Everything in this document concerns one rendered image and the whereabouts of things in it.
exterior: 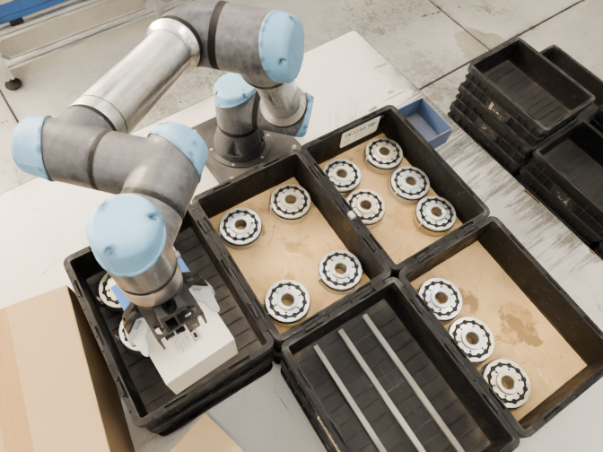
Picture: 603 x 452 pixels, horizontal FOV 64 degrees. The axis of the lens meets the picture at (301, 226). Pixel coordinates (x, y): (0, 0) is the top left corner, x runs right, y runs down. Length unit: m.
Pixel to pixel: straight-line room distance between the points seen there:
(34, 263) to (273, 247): 0.64
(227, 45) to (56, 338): 0.67
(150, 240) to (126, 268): 0.04
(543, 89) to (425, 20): 1.16
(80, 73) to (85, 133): 2.27
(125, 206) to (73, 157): 0.12
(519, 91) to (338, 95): 0.85
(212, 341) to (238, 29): 0.51
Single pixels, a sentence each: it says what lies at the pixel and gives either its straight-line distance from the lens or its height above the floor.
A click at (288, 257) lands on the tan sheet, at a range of 1.17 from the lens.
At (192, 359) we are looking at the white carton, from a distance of 0.78.
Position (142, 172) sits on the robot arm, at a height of 1.44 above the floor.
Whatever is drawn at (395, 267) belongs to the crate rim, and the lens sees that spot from 1.08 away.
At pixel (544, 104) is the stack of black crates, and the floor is 0.49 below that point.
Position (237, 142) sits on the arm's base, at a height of 0.82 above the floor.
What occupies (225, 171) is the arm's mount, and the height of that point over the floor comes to 0.75.
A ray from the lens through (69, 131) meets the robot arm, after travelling 0.63.
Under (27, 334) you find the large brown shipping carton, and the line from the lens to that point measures 1.14.
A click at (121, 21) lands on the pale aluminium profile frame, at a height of 0.14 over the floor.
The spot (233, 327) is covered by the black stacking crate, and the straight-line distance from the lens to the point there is 1.11.
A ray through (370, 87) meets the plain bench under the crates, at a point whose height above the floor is 0.70.
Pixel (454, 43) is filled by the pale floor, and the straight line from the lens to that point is 3.12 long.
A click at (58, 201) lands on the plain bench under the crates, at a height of 0.70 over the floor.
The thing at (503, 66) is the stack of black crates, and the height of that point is 0.49.
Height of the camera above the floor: 1.89
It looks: 61 degrees down
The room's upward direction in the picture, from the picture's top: 7 degrees clockwise
